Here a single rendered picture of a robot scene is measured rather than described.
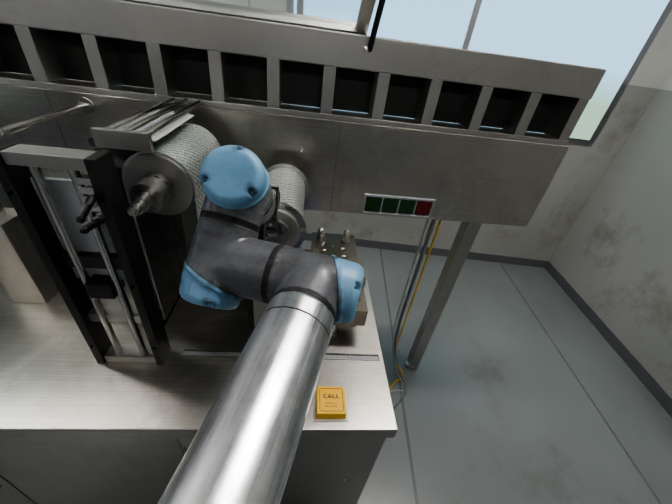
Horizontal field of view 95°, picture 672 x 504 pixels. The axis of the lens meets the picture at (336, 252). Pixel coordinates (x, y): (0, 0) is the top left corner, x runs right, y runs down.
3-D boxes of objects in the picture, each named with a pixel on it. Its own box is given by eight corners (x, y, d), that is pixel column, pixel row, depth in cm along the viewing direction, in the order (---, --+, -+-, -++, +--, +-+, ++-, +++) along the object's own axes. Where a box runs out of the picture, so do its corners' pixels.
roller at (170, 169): (132, 213, 70) (114, 151, 62) (174, 172, 90) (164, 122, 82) (196, 217, 71) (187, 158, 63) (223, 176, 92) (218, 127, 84)
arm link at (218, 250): (250, 320, 34) (276, 225, 35) (158, 296, 35) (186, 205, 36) (271, 316, 42) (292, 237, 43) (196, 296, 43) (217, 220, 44)
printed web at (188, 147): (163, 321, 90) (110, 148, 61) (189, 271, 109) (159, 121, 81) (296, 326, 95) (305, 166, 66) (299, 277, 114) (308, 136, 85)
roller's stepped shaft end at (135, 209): (124, 220, 58) (119, 204, 56) (139, 205, 62) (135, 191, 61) (142, 221, 58) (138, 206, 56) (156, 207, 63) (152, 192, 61)
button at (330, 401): (316, 419, 73) (316, 413, 72) (316, 391, 79) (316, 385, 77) (345, 419, 74) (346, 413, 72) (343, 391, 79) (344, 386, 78)
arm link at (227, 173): (184, 201, 34) (205, 129, 35) (212, 220, 45) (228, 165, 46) (254, 219, 35) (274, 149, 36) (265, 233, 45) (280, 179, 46)
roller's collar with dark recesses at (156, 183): (133, 212, 63) (124, 182, 60) (146, 199, 68) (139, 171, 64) (166, 214, 64) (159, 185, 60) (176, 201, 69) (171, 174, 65)
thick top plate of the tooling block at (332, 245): (309, 324, 88) (310, 308, 84) (311, 245, 120) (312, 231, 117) (364, 326, 89) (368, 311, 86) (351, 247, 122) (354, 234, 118)
